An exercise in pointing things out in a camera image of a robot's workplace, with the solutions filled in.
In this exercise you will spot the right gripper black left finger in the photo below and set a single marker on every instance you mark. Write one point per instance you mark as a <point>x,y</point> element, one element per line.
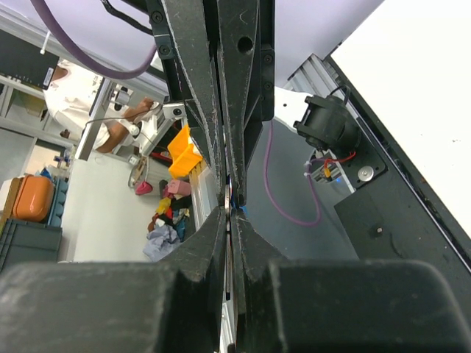
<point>173,305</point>

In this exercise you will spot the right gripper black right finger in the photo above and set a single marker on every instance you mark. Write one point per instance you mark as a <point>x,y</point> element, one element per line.
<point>339,306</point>

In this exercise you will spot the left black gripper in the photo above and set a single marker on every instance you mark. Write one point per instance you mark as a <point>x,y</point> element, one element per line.
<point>218,54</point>

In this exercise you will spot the silver key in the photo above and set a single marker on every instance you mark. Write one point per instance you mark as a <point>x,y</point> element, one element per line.
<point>228,253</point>

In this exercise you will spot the pink toy object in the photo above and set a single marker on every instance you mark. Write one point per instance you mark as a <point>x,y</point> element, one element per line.
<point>143,188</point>

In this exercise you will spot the yellow plastic bin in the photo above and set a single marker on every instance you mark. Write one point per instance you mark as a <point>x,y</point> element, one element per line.
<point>184,154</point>

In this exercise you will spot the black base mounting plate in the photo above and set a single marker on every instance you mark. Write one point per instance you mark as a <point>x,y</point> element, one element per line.
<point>393,212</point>

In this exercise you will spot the grey storage crate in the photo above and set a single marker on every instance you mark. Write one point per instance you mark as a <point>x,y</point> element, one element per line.
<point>24,241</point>

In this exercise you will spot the orange plastic case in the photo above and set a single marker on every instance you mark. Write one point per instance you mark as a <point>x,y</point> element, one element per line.
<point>34,199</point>

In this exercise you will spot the aluminium frame rail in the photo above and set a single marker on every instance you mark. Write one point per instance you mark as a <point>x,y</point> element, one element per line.
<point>311,77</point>

